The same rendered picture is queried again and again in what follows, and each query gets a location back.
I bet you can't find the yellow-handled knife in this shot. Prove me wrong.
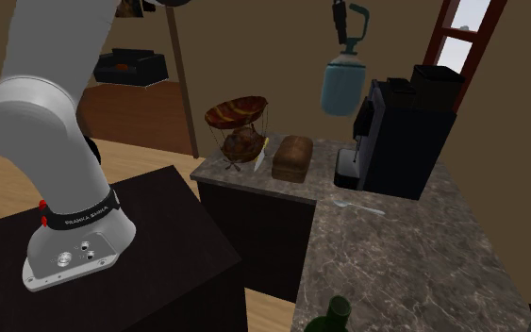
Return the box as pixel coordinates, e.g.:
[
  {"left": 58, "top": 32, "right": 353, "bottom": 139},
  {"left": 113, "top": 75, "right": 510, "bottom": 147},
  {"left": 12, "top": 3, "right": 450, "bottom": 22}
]
[{"left": 253, "top": 137, "right": 271, "bottom": 173}]

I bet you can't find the green glass bottle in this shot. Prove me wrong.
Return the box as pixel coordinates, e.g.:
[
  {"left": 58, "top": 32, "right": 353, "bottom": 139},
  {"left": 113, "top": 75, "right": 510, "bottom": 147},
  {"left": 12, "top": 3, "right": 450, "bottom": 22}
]
[{"left": 303, "top": 295, "right": 353, "bottom": 332}]

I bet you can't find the black coffee machine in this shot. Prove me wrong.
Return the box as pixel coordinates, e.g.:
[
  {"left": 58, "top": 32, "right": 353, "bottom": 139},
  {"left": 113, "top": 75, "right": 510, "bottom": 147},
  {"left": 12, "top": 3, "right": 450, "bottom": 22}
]
[{"left": 333, "top": 64, "right": 467, "bottom": 202}]

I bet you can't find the teal spray bottle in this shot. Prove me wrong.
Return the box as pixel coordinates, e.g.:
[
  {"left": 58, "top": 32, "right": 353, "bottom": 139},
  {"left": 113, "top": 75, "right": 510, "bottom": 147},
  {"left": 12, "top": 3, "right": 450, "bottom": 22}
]
[{"left": 321, "top": 3, "right": 371, "bottom": 118}]

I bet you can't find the black robot stand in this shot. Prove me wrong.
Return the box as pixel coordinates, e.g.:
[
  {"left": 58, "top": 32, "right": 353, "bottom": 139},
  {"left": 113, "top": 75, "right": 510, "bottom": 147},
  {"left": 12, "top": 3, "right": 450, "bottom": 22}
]
[{"left": 0, "top": 165, "right": 250, "bottom": 332}]

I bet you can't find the brown bread loaf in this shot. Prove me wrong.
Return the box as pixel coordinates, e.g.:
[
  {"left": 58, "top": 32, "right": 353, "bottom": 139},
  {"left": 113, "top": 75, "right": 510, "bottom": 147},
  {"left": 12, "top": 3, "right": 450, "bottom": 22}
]
[{"left": 271, "top": 135, "right": 314, "bottom": 185}]

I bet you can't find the black armchair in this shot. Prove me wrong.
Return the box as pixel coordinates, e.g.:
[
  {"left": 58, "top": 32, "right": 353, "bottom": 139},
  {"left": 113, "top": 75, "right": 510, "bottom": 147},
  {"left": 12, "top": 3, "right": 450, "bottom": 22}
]
[{"left": 92, "top": 47, "right": 170, "bottom": 88}]

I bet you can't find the silver spoon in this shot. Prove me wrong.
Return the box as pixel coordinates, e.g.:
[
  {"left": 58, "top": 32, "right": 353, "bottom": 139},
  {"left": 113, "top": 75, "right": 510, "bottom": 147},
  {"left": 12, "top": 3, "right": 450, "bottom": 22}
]
[{"left": 331, "top": 198, "right": 386, "bottom": 216}]

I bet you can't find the two-tier wire fruit basket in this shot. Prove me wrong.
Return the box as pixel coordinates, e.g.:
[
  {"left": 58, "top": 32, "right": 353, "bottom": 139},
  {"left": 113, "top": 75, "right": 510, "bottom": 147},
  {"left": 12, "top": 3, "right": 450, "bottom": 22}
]
[{"left": 204, "top": 95, "right": 270, "bottom": 173}]

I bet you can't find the red-framed window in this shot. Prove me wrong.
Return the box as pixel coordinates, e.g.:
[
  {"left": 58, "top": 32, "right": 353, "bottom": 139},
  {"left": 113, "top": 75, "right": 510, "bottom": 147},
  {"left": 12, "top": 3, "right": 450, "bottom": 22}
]
[{"left": 423, "top": 0, "right": 508, "bottom": 113}]

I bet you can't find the dark kitchen cabinet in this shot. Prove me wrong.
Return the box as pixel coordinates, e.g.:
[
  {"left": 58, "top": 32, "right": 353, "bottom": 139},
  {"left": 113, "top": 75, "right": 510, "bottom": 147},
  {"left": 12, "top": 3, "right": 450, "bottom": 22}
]
[{"left": 197, "top": 180, "right": 317, "bottom": 304}]

